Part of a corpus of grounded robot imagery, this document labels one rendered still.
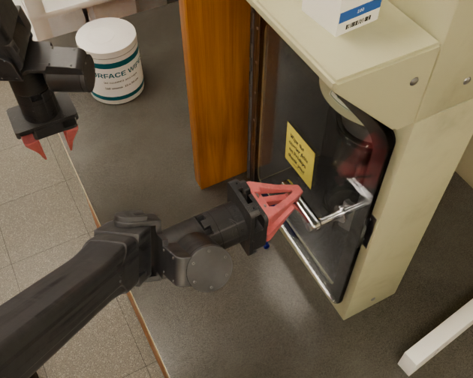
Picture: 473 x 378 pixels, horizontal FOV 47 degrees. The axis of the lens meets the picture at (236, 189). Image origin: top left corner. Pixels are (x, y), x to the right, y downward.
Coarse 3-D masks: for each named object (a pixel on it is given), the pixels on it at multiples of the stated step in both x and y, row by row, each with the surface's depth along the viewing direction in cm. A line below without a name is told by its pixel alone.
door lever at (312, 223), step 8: (288, 192) 76; (296, 200) 75; (304, 200) 75; (296, 208) 75; (304, 208) 74; (336, 208) 74; (304, 216) 73; (312, 216) 73; (328, 216) 73; (336, 216) 73; (344, 216) 73; (312, 224) 72; (320, 224) 72
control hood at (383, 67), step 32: (256, 0) 52; (288, 0) 52; (384, 0) 52; (288, 32) 49; (320, 32) 48; (352, 32) 48; (384, 32) 48; (416, 32) 48; (320, 64) 46; (352, 64) 46; (384, 64) 46; (416, 64) 48; (352, 96) 47; (384, 96) 49; (416, 96) 52
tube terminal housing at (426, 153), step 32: (416, 0) 49; (448, 0) 45; (448, 32) 47; (448, 64) 50; (448, 96) 55; (416, 128) 56; (448, 128) 60; (416, 160) 62; (448, 160) 66; (384, 192) 65; (416, 192) 68; (384, 224) 71; (416, 224) 76; (384, 256) 79; (352, 288) 84; (384, 288) 90
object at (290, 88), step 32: (288, 64) 72; (288, 96) 76; (320, 96) 68; (320, 128) 71; (352, 128) 63; (384, 128) 58; (256, 160) 98; (320, 160) 74; (352, 160) 66; (384, 160) 60; (320, 192) 78; (352, 192) 69; (288, 224) 94; (352, 224) 72; (320, 256) 87; (352, 256) 76
